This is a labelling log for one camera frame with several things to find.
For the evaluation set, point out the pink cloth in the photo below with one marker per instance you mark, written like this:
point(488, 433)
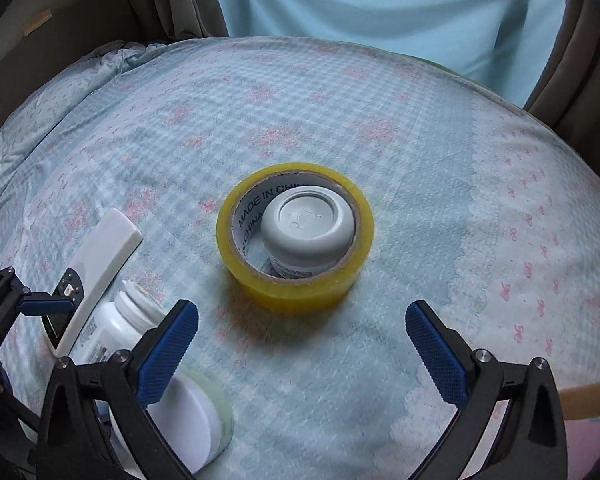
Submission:
point(597, 447)

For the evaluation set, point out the brown cardboard piece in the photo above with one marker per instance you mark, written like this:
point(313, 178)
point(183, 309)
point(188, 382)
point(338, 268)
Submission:
point(592, 400)

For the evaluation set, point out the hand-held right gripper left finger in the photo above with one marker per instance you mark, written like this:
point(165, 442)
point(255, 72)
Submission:
point(166, 347)

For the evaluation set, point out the white pill bottle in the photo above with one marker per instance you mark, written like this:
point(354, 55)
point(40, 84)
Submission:
point(105, 327)

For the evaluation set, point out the light blue curtain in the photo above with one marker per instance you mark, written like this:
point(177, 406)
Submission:
point(355, 0)

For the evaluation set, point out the blue checkered floral blanket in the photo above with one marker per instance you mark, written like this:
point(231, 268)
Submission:
point(380, 110)

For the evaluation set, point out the white plastic jar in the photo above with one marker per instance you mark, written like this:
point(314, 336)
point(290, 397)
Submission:
point(305, 230)

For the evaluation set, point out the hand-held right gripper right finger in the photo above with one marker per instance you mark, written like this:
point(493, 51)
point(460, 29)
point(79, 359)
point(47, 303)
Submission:
point(437, 355)

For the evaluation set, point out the white remote control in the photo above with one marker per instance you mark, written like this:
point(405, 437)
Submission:
point(105, 255)

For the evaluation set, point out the tan tape strip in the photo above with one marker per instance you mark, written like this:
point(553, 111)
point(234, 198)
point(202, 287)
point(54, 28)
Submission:
point(37, 21)

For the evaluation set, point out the yellow tape roll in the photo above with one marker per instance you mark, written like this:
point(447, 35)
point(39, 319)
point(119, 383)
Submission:
point(300, 296)

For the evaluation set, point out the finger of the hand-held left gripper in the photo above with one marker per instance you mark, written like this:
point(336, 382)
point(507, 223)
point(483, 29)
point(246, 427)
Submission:
point(45, 305)
point(17, 407)

